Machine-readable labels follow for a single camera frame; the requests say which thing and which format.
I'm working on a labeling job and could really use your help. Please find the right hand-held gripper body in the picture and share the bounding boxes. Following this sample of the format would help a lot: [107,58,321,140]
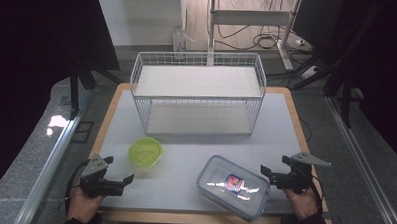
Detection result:
[268,151,333,196]

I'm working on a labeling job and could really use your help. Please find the clear rectangular food container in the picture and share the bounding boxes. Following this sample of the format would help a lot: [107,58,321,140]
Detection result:
[194,154,273,224]

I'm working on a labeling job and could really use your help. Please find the black metal stand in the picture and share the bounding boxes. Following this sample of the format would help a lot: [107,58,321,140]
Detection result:
[289,0,384,130]
[67,55,124,121]

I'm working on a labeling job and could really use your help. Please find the person's right hand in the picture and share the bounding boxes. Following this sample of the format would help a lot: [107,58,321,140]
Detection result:
[282,186,320,223]

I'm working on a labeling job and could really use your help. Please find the white desk frame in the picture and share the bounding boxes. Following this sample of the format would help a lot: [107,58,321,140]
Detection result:
[206,0,302,71]

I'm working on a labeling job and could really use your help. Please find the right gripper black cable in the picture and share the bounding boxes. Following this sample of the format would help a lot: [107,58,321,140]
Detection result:
[308,175,326,215]

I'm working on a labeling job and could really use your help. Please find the aluminium rail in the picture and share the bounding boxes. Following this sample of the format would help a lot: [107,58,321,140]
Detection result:
[12,85,94,224]
[320,95,397,224]

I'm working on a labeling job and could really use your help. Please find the white power strip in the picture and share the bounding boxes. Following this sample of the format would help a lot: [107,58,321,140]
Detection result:
[301,65,320,80]

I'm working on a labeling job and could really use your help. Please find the white wire shelf rack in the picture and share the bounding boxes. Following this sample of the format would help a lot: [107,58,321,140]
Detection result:
[128,49,269,139]

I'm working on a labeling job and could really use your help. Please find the person's left hand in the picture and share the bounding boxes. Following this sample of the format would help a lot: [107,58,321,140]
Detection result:
[67,185,106,223]

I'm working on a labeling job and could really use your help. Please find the black floor grate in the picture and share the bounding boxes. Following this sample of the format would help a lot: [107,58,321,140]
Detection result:
[70,120,95,144]

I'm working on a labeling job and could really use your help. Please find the black floor cables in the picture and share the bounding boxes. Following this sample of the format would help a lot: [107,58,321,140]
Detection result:
[214,0,293,53]

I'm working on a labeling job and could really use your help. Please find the light grey table board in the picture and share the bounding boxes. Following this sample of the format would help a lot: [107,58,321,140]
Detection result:
[95,87,317,218]

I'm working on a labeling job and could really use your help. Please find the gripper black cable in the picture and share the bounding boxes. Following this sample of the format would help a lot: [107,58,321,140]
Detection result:
[64,159,90,216]
[308,175,326,215]

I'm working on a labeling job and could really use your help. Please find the green round food container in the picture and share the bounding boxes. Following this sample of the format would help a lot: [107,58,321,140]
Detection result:
[128,136,166,169]

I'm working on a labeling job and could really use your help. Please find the black curtain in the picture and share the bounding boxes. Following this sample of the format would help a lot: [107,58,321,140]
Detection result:
[0,0,124,205]
[286,0,397,170]

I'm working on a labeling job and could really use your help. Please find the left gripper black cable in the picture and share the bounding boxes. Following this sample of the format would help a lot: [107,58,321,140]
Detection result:
[64,159,90,216]

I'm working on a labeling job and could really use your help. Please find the clear plastic bottle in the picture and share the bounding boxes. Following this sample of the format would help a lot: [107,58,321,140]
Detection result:
[170,23,197,54]

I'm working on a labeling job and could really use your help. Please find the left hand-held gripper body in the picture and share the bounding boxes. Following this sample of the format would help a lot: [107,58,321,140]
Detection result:
[78,153,128,201]

